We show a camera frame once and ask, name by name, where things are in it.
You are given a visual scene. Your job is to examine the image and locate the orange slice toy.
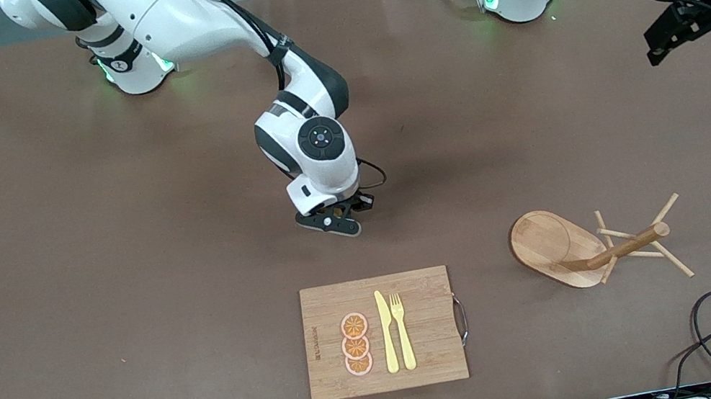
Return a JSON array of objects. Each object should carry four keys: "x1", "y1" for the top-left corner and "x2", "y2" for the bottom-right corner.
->
[
  {"x1": 341, "y1": 333, "x2": 373, "y2": 363},
  {"x1": 338, "y1": 310, "x2": 372, "y2": 342},
  {"x1": 344, "y1": 350, "x2": 377, "y2": 379}
]

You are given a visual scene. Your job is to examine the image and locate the yellow plastic knife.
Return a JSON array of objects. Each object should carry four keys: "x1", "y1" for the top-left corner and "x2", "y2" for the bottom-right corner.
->
[{"x1": 373, "y1": 288, "x2": 403, "y2": 375}]

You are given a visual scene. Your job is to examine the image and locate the yellow plastic fork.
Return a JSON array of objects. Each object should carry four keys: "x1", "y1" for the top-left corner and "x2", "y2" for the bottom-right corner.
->
[{"x1": 388, "y1": 291, "x2": 419, "y2": 372}]

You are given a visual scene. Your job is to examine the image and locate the wooden mug tree stand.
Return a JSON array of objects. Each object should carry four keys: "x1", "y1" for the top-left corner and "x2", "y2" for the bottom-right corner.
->
[{"x1": 506, "y1": 185, "x2": 696, "y2": 308}]

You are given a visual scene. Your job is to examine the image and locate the bamboo cutting board with handle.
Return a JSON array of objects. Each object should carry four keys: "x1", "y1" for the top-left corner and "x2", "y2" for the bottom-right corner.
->
[{"x1": 292, "y1": 262, "x2": 478, "y2": 399}]

